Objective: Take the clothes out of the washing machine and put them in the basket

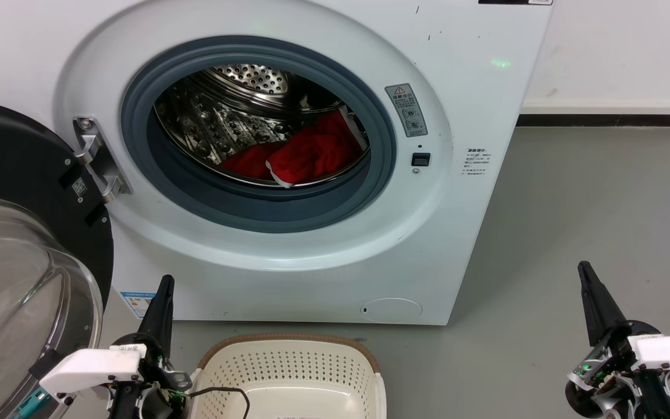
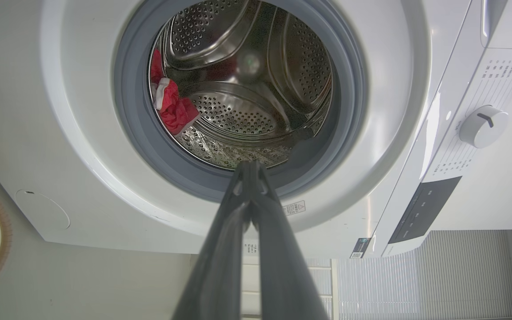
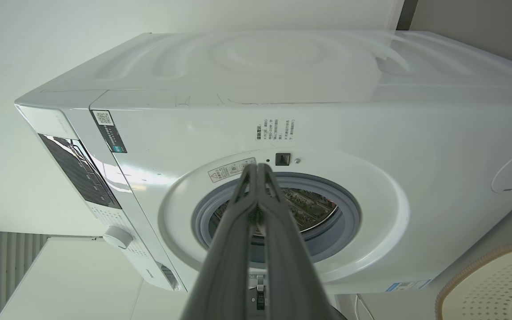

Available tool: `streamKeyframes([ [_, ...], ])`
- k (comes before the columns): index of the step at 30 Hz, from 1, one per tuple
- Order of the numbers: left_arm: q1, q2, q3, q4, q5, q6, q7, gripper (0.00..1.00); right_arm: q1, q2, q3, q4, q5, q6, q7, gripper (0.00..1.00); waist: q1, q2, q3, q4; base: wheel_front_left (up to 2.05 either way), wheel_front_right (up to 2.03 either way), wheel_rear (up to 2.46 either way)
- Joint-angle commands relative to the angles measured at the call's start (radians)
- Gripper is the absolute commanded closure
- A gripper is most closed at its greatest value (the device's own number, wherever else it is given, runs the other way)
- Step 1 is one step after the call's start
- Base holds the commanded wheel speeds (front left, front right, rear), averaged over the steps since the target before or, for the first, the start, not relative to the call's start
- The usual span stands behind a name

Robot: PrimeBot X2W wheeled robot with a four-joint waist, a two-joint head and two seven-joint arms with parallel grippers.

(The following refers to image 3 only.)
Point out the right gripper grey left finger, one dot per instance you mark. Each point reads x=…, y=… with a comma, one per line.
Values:
x=225, y=266

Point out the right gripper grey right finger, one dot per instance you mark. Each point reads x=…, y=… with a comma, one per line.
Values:
x=287, y=275

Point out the stainless steel washing machine drum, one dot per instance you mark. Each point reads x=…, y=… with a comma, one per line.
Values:
x=314, y=209

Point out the white washing machine dial knob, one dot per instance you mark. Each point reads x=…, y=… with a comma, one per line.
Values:
x=117, y=237

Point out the black glossy control panel display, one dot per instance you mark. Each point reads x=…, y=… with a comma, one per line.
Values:
x=82, y=173

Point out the beige perforated laundry basket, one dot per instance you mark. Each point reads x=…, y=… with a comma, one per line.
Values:
x=496, y=284

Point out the grey warning sticker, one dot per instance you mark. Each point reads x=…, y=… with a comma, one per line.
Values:
x=227, y=171

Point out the black door latch slot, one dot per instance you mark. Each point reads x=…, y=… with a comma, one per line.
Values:
x=282, y=159

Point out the blue energy label sticker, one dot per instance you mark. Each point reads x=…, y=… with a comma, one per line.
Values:
x=407, y=285

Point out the white cabinet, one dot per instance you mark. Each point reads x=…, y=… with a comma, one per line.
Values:
x=82, y=284

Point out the printed text notice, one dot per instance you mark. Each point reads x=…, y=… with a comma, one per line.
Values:
x=274, y=129

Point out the dark QR code label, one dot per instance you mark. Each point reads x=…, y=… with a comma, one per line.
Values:
x=110, y=132

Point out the white washing machine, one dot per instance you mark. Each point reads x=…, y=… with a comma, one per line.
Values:
x=371, y=111

